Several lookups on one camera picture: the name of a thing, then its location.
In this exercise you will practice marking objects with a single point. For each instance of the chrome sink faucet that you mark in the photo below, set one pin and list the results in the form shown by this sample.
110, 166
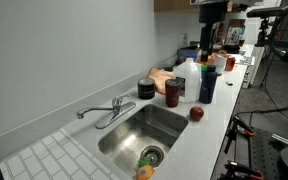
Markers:
118, 110

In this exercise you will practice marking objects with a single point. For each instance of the stainless steel sink basin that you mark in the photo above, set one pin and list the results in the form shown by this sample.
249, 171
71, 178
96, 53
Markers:
150, 132

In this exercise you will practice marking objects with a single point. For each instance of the black cylindrical canister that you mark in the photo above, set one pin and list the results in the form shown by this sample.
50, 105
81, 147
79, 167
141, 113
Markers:
146, 88

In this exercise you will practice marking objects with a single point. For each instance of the orange cloth towel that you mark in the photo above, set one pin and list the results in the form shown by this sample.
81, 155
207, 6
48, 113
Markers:
160, 76

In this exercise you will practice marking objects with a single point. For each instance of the dark red tumbler cup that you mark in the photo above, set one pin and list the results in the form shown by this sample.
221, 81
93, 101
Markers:
173, 87

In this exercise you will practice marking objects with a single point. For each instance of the translucent plastic gallon jug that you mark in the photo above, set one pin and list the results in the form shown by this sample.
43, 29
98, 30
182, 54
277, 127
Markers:
189, 73

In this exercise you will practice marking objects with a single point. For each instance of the red apple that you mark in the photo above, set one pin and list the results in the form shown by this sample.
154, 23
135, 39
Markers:
196, 113

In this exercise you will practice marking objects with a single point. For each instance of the blue box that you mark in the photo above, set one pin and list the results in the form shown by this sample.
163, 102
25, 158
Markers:
184, 53

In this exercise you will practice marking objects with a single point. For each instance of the dark blue bottle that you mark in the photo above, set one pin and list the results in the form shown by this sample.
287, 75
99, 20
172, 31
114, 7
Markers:
209, 77

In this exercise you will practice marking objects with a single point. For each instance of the toy carrot orange green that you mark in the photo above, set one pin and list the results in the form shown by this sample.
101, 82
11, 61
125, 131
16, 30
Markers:
145, 170

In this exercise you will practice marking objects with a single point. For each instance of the white paper cup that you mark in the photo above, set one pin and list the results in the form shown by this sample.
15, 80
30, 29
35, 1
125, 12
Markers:
220, 62

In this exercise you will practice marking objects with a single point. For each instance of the red soda can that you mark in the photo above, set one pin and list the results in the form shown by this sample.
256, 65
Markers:
230, 63

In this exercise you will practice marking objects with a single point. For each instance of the black coffee machine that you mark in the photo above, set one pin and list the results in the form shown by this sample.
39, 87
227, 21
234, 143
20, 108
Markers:
211, 12

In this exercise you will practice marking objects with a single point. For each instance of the black perforated cart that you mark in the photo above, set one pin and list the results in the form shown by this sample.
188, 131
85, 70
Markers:
267, 154

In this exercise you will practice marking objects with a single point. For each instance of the black camera on stand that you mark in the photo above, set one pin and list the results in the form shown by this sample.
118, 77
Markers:
264, 14

